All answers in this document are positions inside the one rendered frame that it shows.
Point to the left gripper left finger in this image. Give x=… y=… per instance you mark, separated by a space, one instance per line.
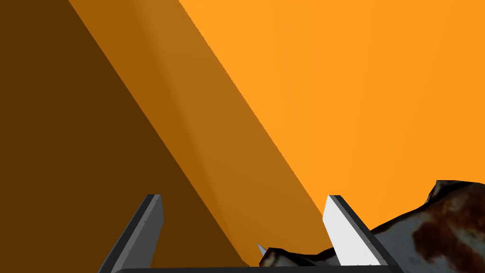
x=138 y=237

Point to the grey and brown mottled object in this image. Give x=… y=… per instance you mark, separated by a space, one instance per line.
x=435 y=235

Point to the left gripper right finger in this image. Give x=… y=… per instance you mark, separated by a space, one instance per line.
x=350 y=237

